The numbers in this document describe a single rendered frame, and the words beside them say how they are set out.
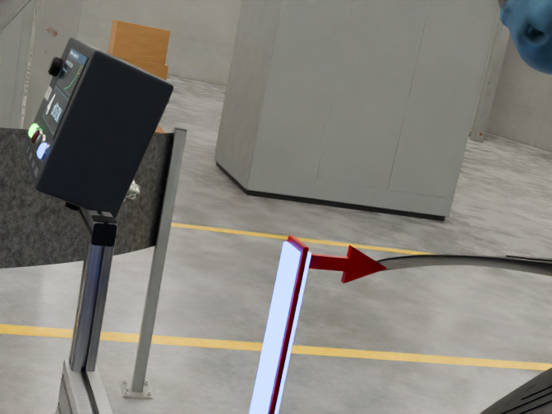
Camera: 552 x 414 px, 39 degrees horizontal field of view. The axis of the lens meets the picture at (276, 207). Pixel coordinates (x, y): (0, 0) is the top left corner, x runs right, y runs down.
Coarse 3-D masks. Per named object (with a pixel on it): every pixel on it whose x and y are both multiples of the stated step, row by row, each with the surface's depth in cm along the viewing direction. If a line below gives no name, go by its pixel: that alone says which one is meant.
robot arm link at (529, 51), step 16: (512, 0) 38; (528, 0) 37; (544, 0) 36; (512, 16) 38; (528, 16) 37; (544, 16) 36; (512, 32) 39; (528, 32) 37; (544, 32) 37; (528, 48) 38; (544, 48) 38; (528, 64) 39; (544, 64) 39
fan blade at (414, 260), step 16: (400, 256) 53; (416, 256) 51; (432, 256) 49; (448, 256) 48; (464, 256) 47; (480, 256) 46; (496, 256) 56; (512, 256) 57; (528, 256) 58; (528, 272) 49; (544, 272) 45
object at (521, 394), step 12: (528, 384) 84; (540, 384) 80; (504, 396) 90; (516, 396) 83; (528, 396) 80; (540, 396) 78; (492, 408) 86; (504, 408) 81; (516, 408) 79; (528, 408) 77; (540, 408) 76
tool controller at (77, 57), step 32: (64, 64) 112; (96, 64) 96; (128, 64) 97; (64, 96) 102; (96, 96) 97; (128, 96) 98; (160, 96) 100; (64, 128) 96; (96, 128) 98; (128, 128) 99; (32, 160) 106; (64, 160) 97; (96, 160) 99; (128, 160) 100; (64, 192) 98; (96, 192) 100; (128, 192) 105
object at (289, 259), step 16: (288, 256) 47; (288, 272) 47; (288, 288) 46; (272, 304) 48; (288, 304) 47; (272, 320) 48; (272, 336) 48; (272, 352) 48; (272, 368) 47; (256, 384) 49; (272, 384) 48; (256, 400) 49
